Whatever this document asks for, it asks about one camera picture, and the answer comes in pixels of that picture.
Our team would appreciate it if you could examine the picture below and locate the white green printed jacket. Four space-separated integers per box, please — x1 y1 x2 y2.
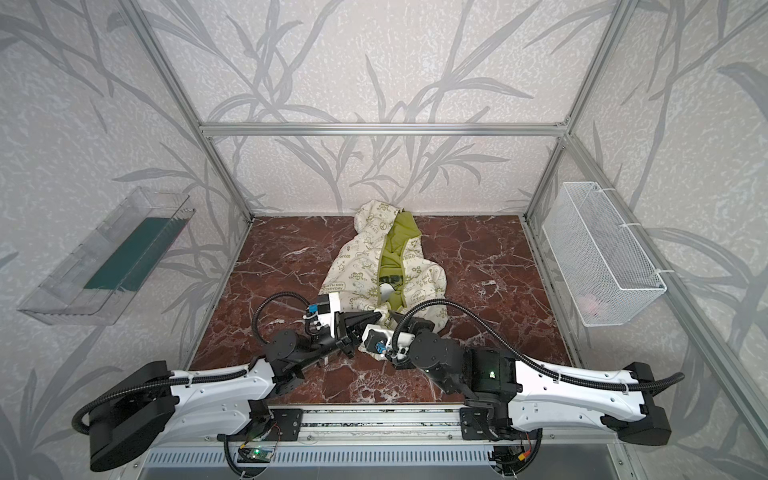
319 200 447 331

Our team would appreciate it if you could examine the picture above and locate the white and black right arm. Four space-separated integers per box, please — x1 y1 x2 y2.
363 326 672 446

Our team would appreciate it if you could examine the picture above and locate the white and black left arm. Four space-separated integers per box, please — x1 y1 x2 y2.
72 311 381 472

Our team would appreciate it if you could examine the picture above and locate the green circuit board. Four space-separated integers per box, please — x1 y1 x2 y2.
237 444 275 464

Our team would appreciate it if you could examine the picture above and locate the pink object in basket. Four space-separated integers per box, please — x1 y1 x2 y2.
576 293 606 320

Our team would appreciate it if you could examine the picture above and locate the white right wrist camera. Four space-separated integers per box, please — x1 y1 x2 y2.
369 325 389 361

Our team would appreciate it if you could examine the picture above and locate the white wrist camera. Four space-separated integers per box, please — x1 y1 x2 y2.
304 292 341 337
369 325 389 361

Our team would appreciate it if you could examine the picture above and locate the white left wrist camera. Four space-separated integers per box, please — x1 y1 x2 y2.
304 292 341 337

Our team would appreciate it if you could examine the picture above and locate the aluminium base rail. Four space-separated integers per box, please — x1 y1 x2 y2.
133 404 618 472

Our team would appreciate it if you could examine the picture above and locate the right wired connector board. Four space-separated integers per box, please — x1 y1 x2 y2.
489 445 539 476

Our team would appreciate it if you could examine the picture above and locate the white wire mesh basket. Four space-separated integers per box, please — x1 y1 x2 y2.
542 181 667 327

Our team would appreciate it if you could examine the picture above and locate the aluminium enclosure frame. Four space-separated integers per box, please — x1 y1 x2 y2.
119 1 767 448

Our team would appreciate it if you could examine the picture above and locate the clear plastic wall tray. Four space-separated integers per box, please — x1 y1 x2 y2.
18 187 195 326

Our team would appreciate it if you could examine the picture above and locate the black corrugated left cable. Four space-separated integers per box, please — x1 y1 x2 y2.
70 291 319 436

